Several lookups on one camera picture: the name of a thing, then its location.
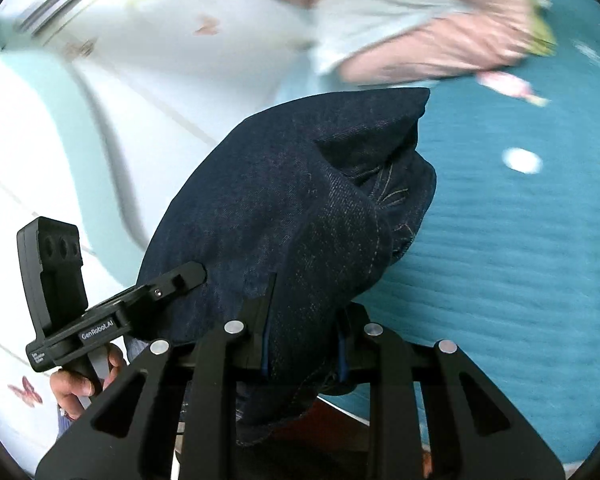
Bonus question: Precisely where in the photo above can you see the dark navy denim jeans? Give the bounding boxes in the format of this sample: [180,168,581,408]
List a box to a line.
[131,88,437,445]

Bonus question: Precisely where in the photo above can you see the person's left hand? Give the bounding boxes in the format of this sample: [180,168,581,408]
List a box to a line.
[50,344,126,422]

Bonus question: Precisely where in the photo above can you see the teal quilted bedspread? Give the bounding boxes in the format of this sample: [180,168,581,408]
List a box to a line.
[362,0,600,464]

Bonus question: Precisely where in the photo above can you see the pink puffer jacket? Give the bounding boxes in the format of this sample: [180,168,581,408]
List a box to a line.
[286,0,534,86]

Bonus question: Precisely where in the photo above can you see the lime green garment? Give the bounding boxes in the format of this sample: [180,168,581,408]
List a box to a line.
[529,0,557,56]

